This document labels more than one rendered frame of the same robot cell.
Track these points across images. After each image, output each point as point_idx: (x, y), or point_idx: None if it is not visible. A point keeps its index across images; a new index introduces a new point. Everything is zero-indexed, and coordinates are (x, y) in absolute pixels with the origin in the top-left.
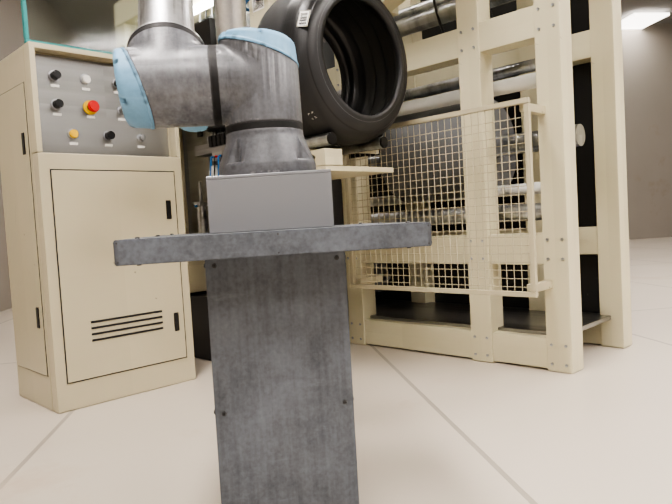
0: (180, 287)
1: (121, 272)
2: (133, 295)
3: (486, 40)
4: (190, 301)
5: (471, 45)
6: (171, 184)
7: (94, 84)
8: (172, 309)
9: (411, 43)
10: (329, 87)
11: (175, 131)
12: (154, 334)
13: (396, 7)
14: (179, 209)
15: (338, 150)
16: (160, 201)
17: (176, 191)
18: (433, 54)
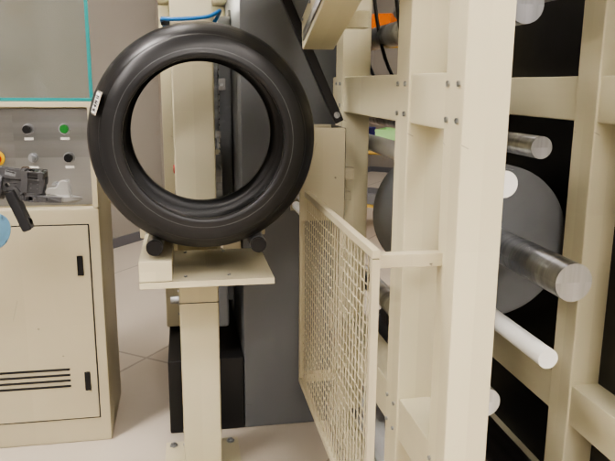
0: (93, 347)
1: (22, 328)
2: (36, 351)
3: (415, 108)
4: (107, 361)
5: (404, 109)
6: (84, 238)
7: (2, 133)
8: (82, 368)
9: (373, 76)
10: (134, 190)
11: (91, 179)
12: (60, 391)
13: (345, 26)
14: (94, 264)
15: (164, 262)
16: (70, 257)
17: (91, 245)
18: (383, 103)
